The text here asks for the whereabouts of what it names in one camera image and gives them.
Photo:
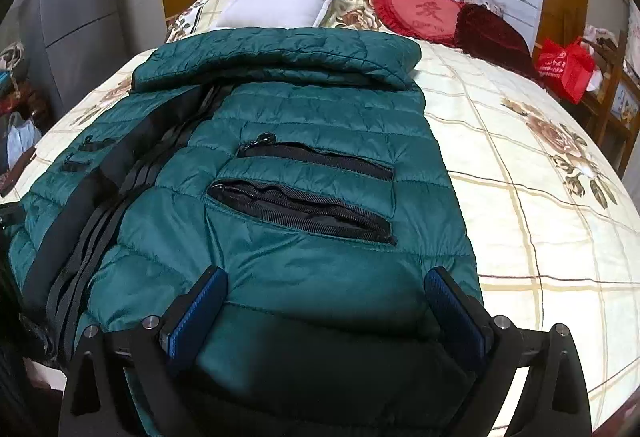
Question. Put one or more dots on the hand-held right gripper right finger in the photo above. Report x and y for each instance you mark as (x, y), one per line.
(452, 312)

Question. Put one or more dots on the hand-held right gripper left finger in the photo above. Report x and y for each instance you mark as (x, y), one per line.
(195, 312)

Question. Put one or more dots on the green puffer jacket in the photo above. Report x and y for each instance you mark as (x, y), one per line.
(300, 267)

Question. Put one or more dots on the bed with floral sheet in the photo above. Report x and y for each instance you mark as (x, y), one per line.
(540, 217)

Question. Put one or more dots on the white plastic bag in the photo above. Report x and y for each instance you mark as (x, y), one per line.
(22, 139)

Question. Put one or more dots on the wooden rack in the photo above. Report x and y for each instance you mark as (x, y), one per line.
(612, 102)

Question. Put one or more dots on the red shopping bag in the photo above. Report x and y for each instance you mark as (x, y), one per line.
(562, 69)

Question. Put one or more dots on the dark red velvet cushion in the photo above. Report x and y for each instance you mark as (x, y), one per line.
(492, 37)

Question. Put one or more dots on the red heart-shaped cushion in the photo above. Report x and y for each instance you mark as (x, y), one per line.
(417, 14)

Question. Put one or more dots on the floral patterned cloth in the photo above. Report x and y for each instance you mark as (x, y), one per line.
(12, 62)

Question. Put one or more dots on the grey refrigerator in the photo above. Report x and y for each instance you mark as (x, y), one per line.
(80, 12)

